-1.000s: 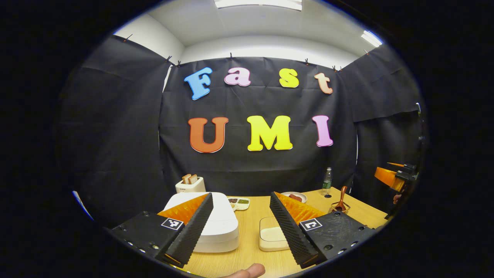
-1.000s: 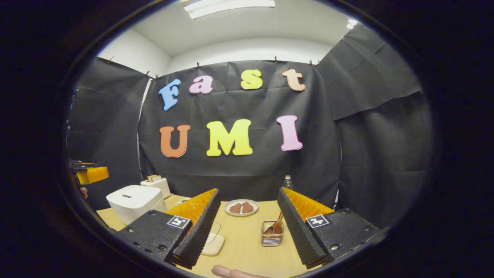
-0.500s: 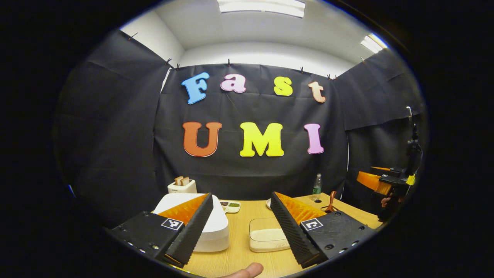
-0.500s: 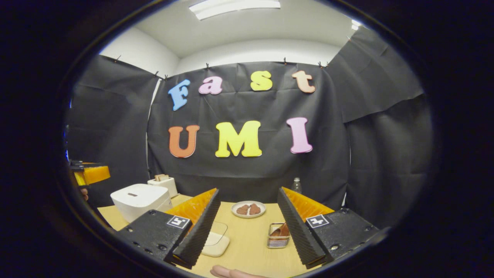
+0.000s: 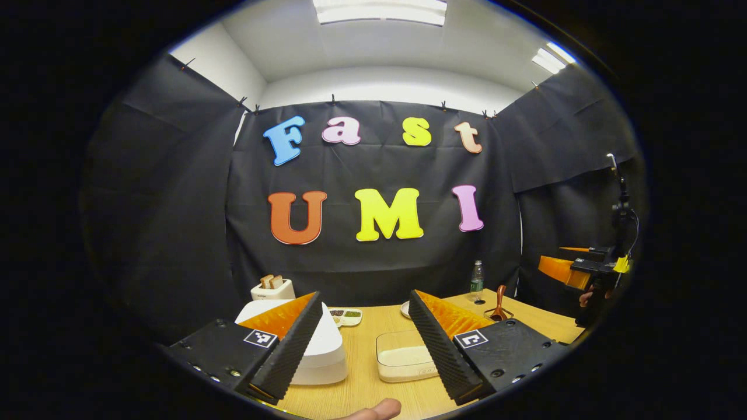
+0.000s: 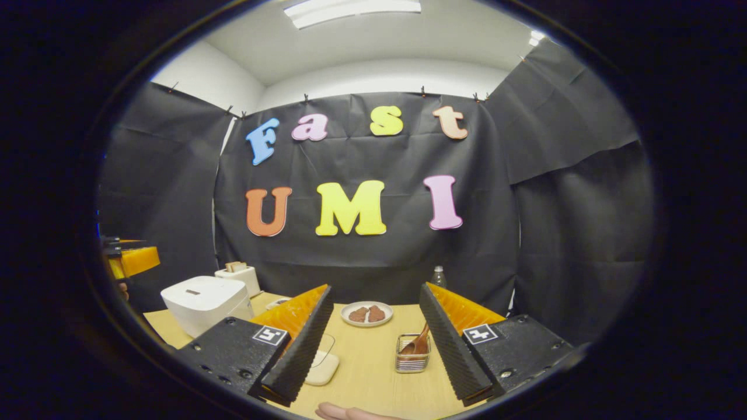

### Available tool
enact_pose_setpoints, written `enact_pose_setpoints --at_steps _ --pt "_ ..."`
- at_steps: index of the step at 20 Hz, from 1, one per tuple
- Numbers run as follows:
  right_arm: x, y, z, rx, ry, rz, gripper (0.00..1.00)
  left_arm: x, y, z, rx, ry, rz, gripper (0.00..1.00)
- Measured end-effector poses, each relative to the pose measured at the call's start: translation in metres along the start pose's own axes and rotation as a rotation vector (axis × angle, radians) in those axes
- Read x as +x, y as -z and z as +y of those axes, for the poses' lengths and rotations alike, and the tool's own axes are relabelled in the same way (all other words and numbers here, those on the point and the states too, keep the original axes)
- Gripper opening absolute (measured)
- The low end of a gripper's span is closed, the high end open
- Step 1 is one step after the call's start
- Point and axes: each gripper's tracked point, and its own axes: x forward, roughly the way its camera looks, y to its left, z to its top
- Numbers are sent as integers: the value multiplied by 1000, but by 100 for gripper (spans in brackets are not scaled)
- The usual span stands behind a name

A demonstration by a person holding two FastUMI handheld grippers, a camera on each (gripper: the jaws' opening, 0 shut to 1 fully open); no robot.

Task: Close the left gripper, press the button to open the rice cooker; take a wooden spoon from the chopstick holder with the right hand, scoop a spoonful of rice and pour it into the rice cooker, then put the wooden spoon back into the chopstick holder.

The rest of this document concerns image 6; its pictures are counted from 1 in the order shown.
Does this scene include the white toaster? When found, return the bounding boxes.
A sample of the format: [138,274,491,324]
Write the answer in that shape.
[214,261,261,298]

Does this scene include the brown wooden spoon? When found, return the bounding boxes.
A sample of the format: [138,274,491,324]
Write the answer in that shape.
[400,323,431,356]

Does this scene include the clear glass container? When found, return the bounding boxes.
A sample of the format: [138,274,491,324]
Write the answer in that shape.
[303,334,340,387]

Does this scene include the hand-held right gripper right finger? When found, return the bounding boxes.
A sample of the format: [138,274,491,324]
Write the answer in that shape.
[419,282,575,407]

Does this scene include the white rice cooker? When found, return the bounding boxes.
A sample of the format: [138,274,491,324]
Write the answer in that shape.
[160,275,256,339]

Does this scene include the white round plate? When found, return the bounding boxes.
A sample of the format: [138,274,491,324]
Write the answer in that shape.
[341,300,394,328]

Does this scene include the metal wire chopstick holder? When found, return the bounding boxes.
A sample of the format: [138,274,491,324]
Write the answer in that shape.
[395,333,431,374]

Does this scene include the long ceiling light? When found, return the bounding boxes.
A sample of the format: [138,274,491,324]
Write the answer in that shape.
[284,0,422,30]

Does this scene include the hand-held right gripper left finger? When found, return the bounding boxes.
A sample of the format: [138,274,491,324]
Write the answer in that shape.
[178,284,335,407]

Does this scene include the black backdrop cloth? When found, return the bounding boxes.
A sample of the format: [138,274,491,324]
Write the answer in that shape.
[96,38,654,345]

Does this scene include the white rice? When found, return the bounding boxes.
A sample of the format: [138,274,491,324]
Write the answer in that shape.
[305,352,340,386]

